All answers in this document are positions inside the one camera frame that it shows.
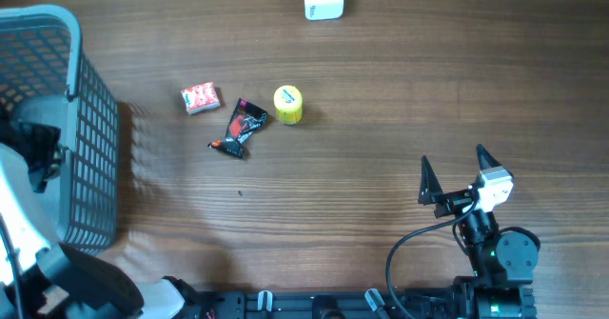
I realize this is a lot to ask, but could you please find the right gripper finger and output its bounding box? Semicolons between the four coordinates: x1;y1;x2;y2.
418;155;443;205
476;144;501;170

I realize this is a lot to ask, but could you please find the yellow cylindrical bottle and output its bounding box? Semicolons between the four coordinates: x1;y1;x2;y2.
273;85;303;125

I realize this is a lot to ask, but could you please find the black hex wrench package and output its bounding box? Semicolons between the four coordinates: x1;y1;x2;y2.
207;98;268;159

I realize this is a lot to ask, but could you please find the red white snack packet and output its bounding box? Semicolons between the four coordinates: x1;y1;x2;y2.
181;82;221;115

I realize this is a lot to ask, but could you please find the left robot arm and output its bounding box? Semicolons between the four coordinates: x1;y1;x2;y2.
1;121;207;318

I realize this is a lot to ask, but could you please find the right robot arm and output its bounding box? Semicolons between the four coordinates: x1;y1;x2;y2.
403;145;540;318

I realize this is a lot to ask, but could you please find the grey plastic mesh basket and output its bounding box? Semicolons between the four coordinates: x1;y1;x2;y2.
1;5;120;254

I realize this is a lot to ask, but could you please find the black camera cable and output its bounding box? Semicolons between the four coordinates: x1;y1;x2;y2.
384;197;480;319

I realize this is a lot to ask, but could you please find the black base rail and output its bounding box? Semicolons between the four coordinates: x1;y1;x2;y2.
189;289;538;319

